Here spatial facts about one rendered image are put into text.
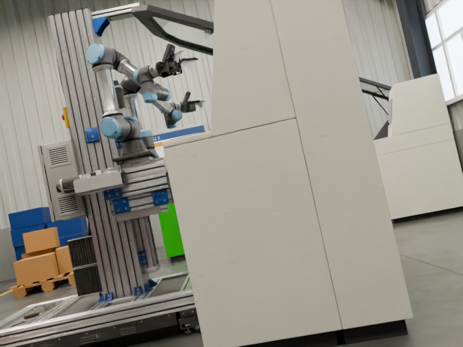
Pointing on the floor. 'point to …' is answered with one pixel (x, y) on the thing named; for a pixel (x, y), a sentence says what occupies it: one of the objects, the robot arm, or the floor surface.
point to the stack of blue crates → (23, 224)
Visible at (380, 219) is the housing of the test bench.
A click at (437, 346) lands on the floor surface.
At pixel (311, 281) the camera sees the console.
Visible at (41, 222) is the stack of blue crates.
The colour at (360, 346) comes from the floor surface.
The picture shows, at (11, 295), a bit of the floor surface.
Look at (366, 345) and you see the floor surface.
